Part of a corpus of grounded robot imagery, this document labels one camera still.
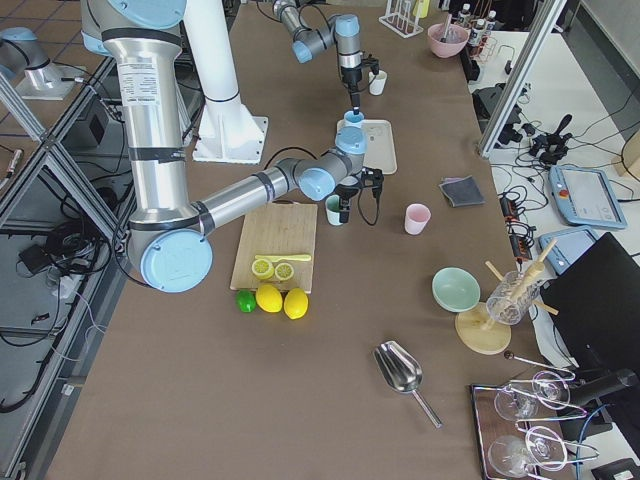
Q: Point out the grey folded cloth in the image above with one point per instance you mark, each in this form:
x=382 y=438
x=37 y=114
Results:
x=463 y=193

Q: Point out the wine glass rack tray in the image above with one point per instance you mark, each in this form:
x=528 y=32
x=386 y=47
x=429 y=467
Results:
x=518 y=430

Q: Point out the cream rabbit tray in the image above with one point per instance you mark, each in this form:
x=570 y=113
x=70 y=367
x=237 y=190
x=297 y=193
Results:
x=380 y=152

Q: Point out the mint green bowl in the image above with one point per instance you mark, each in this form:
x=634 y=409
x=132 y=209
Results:
x=455 y=289

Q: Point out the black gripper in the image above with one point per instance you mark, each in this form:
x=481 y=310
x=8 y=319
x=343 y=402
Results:
x=351 y=79
x=344 y=191

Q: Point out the wooden mug tree stand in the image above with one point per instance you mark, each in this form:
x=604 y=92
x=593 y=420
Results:
x=484 y=335

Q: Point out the light blue cup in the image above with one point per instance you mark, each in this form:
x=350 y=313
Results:
x=353 y=119

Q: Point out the cream white cup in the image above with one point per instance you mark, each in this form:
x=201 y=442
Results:
x=377 y=82

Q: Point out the metal ice scoop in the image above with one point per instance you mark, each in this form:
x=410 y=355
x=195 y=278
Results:
x=403 y=373

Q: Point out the yellow plastic knife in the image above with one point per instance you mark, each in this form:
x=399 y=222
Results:
x=280 y=258

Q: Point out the green lime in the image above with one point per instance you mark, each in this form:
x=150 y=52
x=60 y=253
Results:
x=245 y=301

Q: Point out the halved lemon left piece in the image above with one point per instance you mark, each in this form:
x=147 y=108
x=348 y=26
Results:
x=262 y=269

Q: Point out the blue teach pendant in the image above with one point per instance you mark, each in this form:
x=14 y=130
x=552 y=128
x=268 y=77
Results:
x=571 y=243
x=585 y=197

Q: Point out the halved lemon right piece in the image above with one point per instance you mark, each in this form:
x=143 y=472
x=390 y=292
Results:
x=284 y=271

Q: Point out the halved lemon piece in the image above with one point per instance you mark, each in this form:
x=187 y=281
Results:
x=262 y=269
x=284 y=271

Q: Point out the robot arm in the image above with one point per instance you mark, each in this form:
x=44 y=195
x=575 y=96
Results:
x=168 y=232
x=341 y=31

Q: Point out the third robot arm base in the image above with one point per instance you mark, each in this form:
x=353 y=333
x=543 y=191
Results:
x=21 y=54

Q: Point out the aluminium frame post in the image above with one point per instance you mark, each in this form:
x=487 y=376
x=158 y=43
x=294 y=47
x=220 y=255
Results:
x=541 y=27

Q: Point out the whole yellow lemon left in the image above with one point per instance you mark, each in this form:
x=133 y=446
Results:
x=269 y=298

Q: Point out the white wire cup rack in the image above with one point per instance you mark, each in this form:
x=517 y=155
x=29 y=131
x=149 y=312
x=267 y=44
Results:
x=399 y=18

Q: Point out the whole yellow lemon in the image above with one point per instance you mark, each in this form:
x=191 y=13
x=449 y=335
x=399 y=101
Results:
x=269 y=298
x=296 y=304

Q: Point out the black laptop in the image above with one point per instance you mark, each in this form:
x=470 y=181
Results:
x=598 y=302

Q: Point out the yellow-green cup on rack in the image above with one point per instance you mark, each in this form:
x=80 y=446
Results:
x=421 y=8

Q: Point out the pink cup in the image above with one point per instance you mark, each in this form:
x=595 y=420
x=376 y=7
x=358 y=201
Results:
x=417 y=217

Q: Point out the bamboo cutting board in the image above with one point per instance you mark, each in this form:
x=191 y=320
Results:
x=273 y=229

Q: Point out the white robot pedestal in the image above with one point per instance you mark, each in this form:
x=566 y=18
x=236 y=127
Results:
x=227 y=132

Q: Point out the pink ribbed bowl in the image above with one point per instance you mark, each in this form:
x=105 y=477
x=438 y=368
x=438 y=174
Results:
x=456 y=39

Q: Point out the whole yellow lemon right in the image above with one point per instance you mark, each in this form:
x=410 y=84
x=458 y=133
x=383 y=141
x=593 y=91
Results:
x=296 y=304

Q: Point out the mint green cup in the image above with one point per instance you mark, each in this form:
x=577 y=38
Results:
x=332 y=208

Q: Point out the clear glass mug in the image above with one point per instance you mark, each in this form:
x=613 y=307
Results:
x=505 y=306

